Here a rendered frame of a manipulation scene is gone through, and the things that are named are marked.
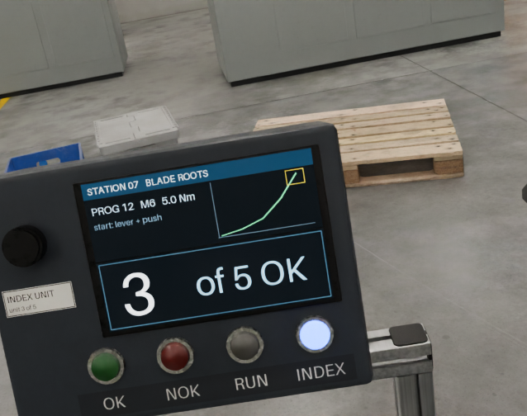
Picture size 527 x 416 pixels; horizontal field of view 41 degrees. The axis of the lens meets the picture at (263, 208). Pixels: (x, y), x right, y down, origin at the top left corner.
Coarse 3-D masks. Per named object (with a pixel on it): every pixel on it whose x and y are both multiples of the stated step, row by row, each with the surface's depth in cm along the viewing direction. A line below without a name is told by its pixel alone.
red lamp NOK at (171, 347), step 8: (160, 344) 50; (168, 344) 50; (176, 344) 50; (184, 344) 50; (160, 352) 50; (168, 352) 49; (176, 352) 49; (184, 352) 49; (192, 352) 50; (160, 360) 50; (168, 360) 49; (176, 360) 49; (184, 360) 49; (192, 360) 50; (168, 368) 50; (176, 368) 50; (184, 368) 50
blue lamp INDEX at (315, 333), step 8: (304, 320) 49; (312, 320) 49; (320, 320) 49; (328, 320) 50; (304, 328) 49; (312, 328) 49; (320, 328) 49; (328, 328) 50; (296, 336) 50; (304, 336) 49; (312, 336) 49; (320, 336) 49; (328, 336) 49; (304, 344) 50; (312, 344) 49; (320, 344) 49; (328, 344) 50
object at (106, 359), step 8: (96, 352) 50; (104, 352) 50; (112, 352) 50; (88, 360) 50; (96, 360) 50; (104, 360) 49; (112, 360) 50; (120, 360) 50; (88, 368) 50; (96, 368) 50; (104, 368) 49; (112, 368) 50; (120, 368) 50; (96, 376) 50; (104, 376) 50; (112, 376) 50; (120, 376) 50; (104, 384) 50
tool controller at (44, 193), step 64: (320, 128) 48; (0, 192) 49; (64, 192) 49; (128, 192) 49; (192, 192) 48; (256, 192) 48; (320, 192) 48; (0, 256) 49; (64, 256) 49; (128, 256) 49; (192, 256) 49; (256, 256) 49; (320, 256) 49; (0, 320) 50; (64, 320) 50; (192, 320) 50; (256, 320) 50; (64, 384) 51; (128, 384) 51; (192, 384) 50; (256, 384) 50; (320, 384) 50
